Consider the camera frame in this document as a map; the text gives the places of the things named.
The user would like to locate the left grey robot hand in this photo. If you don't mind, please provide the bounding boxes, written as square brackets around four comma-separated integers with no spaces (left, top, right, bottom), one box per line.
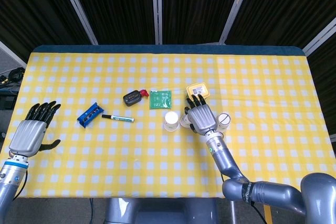
[8,100,61,157]

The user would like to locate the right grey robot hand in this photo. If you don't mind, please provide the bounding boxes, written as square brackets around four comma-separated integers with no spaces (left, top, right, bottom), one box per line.
[183,94,219,135]

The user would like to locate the white floral paper cup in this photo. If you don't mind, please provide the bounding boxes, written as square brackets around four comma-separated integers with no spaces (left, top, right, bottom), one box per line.
[179,113,192,128]
[163,111,181,133]

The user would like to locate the white bottle with cap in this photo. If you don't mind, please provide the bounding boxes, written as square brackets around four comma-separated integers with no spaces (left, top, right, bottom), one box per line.
[215,112,232,132]

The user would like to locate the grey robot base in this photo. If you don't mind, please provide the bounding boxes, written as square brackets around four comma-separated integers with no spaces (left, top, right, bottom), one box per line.
[104,197,218,224]

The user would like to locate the green tub with yellow lid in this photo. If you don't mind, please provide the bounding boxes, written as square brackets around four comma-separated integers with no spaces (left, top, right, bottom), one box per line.
[186,82,211,104]

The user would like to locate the green circuit board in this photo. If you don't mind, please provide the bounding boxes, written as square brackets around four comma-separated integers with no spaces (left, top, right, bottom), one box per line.
[149,90,173,110]

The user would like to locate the black bottle with red cap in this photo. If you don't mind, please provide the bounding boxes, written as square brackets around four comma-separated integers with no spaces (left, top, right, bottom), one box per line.
[122,89,149,108]

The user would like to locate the blue-edged table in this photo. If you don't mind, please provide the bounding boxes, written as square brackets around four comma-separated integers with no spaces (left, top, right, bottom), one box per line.
[31,45,308,57]

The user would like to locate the yellow white checkered tablecloth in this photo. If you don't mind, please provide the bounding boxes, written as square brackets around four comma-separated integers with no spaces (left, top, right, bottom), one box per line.
[0,52,333,199]

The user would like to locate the white green marker pen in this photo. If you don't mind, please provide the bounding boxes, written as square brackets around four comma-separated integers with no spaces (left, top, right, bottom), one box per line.
[101,114,135,123]

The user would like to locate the dark ribbed partition panel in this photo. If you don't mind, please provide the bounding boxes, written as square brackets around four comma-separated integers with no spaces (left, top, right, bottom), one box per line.
[227,0,336,51]
[307,24,336,135]
[161,0,249,45]
[65,0,158,46]
[0,0,92,62]

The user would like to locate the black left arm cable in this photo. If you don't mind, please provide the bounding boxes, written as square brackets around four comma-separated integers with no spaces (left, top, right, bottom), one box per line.
[14,167,29,201]

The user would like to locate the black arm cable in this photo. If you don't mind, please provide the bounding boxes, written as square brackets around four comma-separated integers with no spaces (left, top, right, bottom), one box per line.
[220,171,267,224]
[14,167,29,201]

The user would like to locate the black coiled floor cables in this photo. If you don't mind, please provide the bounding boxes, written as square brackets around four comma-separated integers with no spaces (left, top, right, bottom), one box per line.
[0,68,26,86]

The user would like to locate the white partition post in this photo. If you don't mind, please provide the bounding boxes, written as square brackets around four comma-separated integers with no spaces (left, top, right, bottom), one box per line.
[0,40,27,69]
[56,0,99,46]
[218,0,255,45]
[151,0,163,45]
[301,16,336,57]

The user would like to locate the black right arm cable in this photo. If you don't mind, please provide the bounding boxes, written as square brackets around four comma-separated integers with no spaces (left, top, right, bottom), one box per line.
[220,171,267,224]

